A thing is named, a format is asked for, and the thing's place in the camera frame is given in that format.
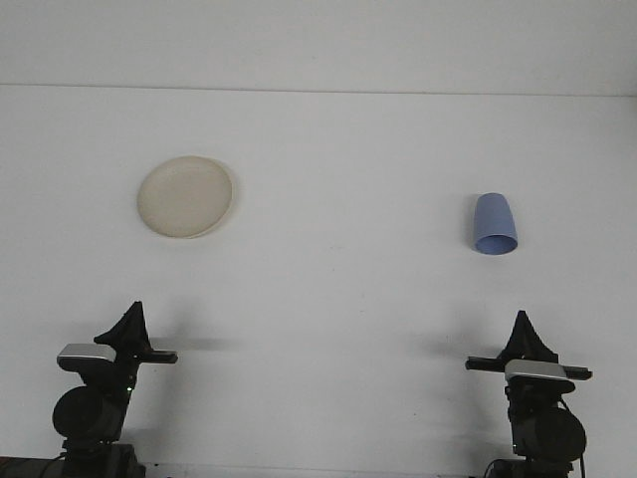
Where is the pale blue cup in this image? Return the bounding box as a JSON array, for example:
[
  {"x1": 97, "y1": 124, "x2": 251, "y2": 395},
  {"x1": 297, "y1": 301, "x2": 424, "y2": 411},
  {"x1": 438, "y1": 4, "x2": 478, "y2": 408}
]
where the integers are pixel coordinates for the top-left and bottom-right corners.
[{"x1": 472, "y1": 192, "x2": 519, "y2": 257}]

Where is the pale round plate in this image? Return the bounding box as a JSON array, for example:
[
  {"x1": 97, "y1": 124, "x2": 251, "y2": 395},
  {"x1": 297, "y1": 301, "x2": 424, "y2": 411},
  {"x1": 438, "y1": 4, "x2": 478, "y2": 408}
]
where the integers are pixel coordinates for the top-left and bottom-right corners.
[{"x1": 136, "y1": 155, "x2": 236, "y2": 240}]

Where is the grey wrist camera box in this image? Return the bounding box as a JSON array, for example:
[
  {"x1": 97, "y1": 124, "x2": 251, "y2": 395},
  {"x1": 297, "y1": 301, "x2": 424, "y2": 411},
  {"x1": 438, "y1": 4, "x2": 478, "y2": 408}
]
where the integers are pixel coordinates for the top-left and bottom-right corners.
[
  {"x1": 56, "y1": 343, "x2": 117, "y2": 372},
  {"x1": 503, "y1": 359, "x2": 573, "y2": 384}
]

